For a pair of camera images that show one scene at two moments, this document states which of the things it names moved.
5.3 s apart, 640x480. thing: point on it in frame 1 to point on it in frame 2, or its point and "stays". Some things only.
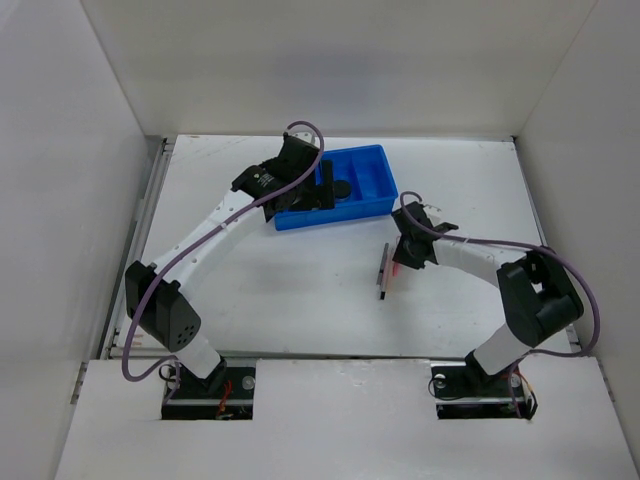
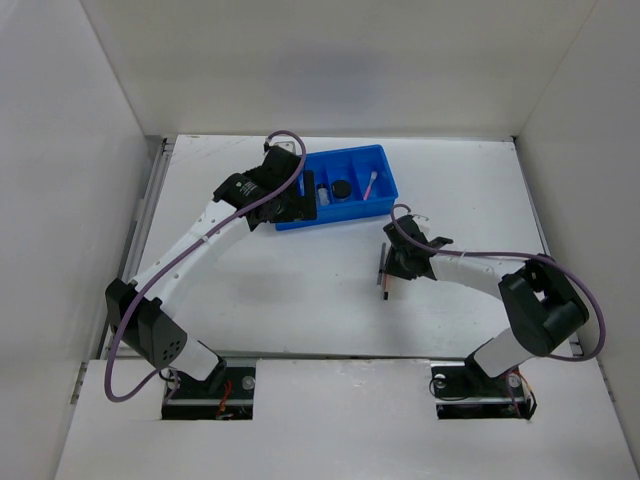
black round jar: [342, 189] stays
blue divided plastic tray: [368, 172] stays
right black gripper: [400, 256] to [392, 267]
